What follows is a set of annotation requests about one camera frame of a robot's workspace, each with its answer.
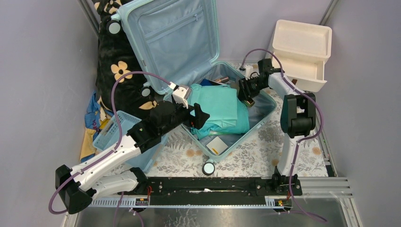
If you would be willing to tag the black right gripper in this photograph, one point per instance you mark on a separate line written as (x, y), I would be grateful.
(244, 94)

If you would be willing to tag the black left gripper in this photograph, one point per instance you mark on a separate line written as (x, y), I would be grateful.
(187, 113)

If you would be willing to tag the gold rectangular box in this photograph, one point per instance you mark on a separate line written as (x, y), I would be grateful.
(249, 102)

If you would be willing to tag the copper metallic cylinder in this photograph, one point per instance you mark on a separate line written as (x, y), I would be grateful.
(222, 80)

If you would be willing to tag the white three-drawer storage cabinet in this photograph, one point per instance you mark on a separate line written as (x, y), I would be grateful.
(303, 50)

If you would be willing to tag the light blue ribbed suitcase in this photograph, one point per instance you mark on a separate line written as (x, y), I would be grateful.
(178, 40)

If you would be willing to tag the black floral plush blanket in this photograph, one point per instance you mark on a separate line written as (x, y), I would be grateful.
(116, 59)

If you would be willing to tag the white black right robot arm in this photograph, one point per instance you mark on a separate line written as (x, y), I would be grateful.
(298, 115)

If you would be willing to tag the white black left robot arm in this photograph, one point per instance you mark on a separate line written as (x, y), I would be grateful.
(78, 186)

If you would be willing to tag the teal folded cloth top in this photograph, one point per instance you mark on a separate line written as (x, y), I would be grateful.
(220, 102)

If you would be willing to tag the teal folded cloth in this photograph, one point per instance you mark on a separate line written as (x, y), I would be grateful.
(220, 102)
(242, 124)

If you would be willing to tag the dark blue flat item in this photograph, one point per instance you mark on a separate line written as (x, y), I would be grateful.
(206, 82)

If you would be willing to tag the teal folded cloth bottom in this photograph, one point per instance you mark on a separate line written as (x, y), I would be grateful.
(242, 124)

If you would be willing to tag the floral patterned floor mat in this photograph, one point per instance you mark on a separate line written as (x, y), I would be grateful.
(253, 156)

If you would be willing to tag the light blue perforated plastic basket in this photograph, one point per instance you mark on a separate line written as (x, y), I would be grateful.
(110, 134)

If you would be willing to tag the blue yellow cloth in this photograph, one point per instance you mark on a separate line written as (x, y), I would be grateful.
(95, 119)

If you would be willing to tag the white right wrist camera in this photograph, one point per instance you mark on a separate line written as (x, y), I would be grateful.
(248, 70)

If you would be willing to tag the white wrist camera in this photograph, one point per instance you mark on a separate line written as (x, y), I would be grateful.
(180, 94)
(248, 70)

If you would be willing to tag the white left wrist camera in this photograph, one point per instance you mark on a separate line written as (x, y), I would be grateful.
(180, 94)

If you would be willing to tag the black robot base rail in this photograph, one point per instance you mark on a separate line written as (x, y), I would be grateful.
(201, 192)

